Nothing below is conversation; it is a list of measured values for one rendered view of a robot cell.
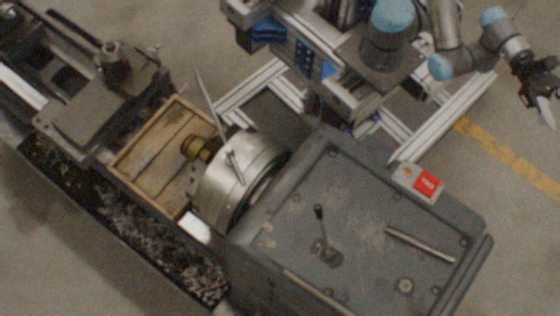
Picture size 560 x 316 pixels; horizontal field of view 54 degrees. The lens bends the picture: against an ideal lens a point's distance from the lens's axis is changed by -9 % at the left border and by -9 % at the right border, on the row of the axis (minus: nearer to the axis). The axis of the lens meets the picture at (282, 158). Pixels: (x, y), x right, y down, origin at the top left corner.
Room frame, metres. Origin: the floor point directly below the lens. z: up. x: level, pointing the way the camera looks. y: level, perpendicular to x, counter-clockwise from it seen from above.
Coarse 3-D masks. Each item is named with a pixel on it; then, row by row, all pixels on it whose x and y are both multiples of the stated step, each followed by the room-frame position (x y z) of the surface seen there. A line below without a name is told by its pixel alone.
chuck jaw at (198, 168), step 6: (198, 162) 0.73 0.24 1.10; (192, 168) 0.71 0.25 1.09; (198, 168) 0.71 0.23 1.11; (204, 168) 0.71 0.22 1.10; (192, 174) 0.68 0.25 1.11; (198, 174) 0.69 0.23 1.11; (192, 180) 0.67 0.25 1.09; (198, 180) 0.67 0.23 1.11; (192, 186) 0.65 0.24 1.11; (186, 192) 0.63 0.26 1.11; (192, 192) 0.63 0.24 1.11; (192, 198) 0.62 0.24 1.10; (198, 210) 0.59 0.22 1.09
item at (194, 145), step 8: (192, 136) 0.80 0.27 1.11; (200, 136) 0.81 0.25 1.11; (184, 144) 0.78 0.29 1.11; (192, 144) 0.78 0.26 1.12; (200, 144) 0.78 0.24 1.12; (184, 152) 0.76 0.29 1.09; (192, 152) 0.75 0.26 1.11; (200, 152) 0.76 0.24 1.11; (208, 152) 0.76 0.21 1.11; (192, 160) 0.74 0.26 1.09; (208, 160) 0.76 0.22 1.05
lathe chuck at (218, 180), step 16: (256, 128) 0.81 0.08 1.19; (240, 144) 0.73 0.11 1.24; (256, 144) 0.74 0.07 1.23; (224, 160) 0.68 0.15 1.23; (240, 160) 0.68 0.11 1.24; (208, 176) 0.64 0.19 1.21; (224, 176) 0.64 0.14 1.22; (208, 192) 0.60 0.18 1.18; (224, 192) 0.60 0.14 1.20; (208, 208) 0.57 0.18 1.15
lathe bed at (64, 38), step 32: (64, 32) 1.34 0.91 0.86; (0, 64) 1.16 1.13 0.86; (32, 64) 1.25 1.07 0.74; (64, 64) 1.20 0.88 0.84; (32, 96) 1.03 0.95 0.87; (64, 96) 1.05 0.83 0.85; (160, 96) 1.09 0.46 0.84; (128, 128) 1.00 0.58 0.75; (96, 160) 0.87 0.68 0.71; (128, 192) 0.76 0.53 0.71; (192, 224) 0.62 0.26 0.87; (224, 256) 0.53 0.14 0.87
